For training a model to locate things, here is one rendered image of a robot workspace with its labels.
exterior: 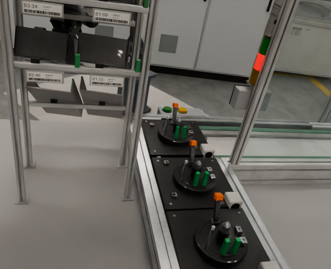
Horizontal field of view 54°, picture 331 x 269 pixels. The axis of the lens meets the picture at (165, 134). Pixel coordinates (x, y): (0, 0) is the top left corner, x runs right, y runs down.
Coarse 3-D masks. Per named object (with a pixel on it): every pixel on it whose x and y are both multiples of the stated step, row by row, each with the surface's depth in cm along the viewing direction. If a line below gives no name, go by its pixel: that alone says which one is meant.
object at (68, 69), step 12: (48, 0) 70; (60, 0) 70; (72, 0) 71; (84, 0) 71; (96, 0) 72; (144, 12) 75; (132, 24) 93; (72, 72) 97; (84, 72) 80; (96, 72) 81; (108, 72) 82; (120, 72) 82; (132, 72) 83
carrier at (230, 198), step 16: (160, 160) 110; (176, 160) 111; (208, 160) 115; (160, 176) 103; (176, 176) 101; (192, 176) 102; (208, 176) 97; (224, 176) 108; (160, 192) 97; (176, 192) 98; (192, 192) 98; (208, 192) 99; (224, 192) 102; (176, 208) 92; (192, 208) 93; (208, 208) 95; (224, 208) 96
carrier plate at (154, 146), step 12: (144, 120) 130; (156, 120) 132; (168, 120) 134; (144, 132) 123; (156, 132) 124; (156, 144) 118; (168, 144) 119; (156, 156) 113; (168, 156) 114; (180, 156) 115
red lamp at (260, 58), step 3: (258, 54) 99; (261, 54) 98; (258, 57) 99; (261, 57) 98; (264, 57) 97; (258, 60) 99; (261, 60) 98; (255, 63) 101; (258, 63) 99; (261, 63) 99; (255, 66) 101; (258, 66) 100; (261, 66) 99; (258, 69) 100
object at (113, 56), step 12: (84, 36) 83; (96, 36) 84; (84, 48) 84; (96, 48) 84; (108, 48) 84; (120, 48) 85; (84, 60) 84; (96, 60) 84; (108, 60) 85; (120, 60) 85
